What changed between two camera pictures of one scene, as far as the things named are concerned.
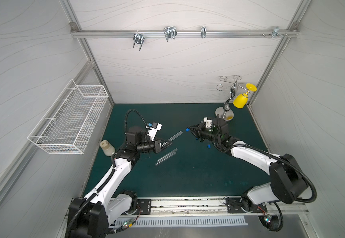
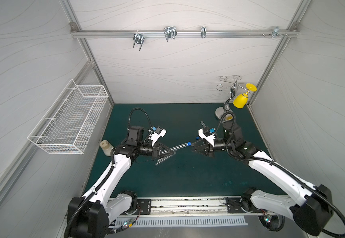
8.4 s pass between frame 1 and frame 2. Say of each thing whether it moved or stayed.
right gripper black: moved
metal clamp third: stayed
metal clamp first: stayed
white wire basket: stayed
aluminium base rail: stayed
